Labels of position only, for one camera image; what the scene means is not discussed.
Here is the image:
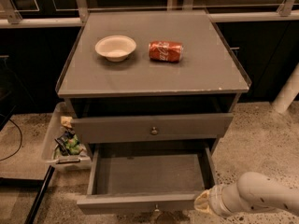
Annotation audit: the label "white paper bowl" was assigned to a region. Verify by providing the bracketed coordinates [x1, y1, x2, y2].
[94, 35, 136, 63]

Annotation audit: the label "black floor cable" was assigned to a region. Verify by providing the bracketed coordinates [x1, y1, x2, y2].
[0, 113, 23, 162]

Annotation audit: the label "white pillar leg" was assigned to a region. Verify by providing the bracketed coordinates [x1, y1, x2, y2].
[272, 64, 299, 113]

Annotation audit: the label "grey drawer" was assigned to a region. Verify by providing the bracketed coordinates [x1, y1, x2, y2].
[71, 113, 233, 144]
[78, 140, 217, 215]

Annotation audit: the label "grey drawer cabinet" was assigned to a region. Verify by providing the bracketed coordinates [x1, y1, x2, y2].
[55, 10, 252, 151]

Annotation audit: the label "grey top drawer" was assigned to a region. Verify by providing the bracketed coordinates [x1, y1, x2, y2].
[71, 113, 233, 144]

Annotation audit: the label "green snack bags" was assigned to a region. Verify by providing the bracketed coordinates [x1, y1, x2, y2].
[55, 116, 83, 156]

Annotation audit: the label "red cola can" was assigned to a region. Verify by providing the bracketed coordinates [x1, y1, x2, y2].
[149, 41, 183, 63]

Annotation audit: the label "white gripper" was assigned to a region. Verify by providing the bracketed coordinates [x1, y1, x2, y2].
[194, 185, 232, 217]

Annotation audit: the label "clear plastic bin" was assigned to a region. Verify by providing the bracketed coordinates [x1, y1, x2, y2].
[42, 102, 91, 171]

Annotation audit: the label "metal railing frame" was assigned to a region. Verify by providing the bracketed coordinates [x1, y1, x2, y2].
[0, 0, 299, 28]

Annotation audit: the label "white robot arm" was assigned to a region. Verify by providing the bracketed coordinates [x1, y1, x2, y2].
[194, 172, 299, 217]

